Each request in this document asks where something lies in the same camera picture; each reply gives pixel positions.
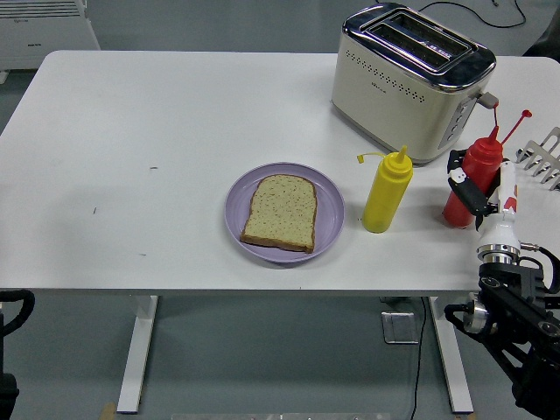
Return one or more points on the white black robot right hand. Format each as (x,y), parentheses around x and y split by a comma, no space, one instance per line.
(501,227)

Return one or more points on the red squeeze bottle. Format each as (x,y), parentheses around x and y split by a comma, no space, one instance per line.
(481,162)

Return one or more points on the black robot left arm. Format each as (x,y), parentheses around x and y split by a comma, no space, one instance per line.
(9,332)

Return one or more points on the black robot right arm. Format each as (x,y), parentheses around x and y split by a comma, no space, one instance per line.
(516,306)

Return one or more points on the bread slice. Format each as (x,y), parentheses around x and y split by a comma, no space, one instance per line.
(282,214)

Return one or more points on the silver metal toast rack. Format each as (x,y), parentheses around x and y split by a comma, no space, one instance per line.
(547,153)

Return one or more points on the yellow squeeze bottle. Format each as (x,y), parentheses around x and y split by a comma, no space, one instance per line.
(385,197)

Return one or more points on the metal floor socket plate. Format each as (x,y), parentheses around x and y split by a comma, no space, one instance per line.
(399,328)

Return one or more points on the white table leg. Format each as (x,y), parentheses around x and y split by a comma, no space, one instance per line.
(452,363)
(135,350)

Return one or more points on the cream and chrome toaster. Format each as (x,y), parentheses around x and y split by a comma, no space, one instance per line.
(394,100)

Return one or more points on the person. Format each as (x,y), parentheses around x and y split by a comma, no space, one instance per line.
(549,44)

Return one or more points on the purple plate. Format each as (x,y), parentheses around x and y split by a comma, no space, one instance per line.
(236,205)

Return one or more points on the white floor appliance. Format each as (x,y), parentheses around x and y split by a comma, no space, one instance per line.
(44,39)

